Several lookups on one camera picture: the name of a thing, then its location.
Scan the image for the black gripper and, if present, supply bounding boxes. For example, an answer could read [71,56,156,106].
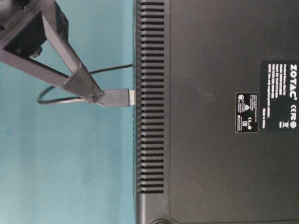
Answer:
[0,0,103,103]

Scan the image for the black USB cable with plug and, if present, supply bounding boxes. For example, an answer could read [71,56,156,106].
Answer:
[37,63,136,109]

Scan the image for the black Zotac mini PC box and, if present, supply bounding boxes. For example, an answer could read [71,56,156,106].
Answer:
[133,0,299,224]

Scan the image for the small certification label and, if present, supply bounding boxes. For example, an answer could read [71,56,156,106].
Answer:
[235,92,258,133]

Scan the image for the large white-text Zotac label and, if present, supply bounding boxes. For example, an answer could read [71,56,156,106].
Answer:
[258,60,299,132]

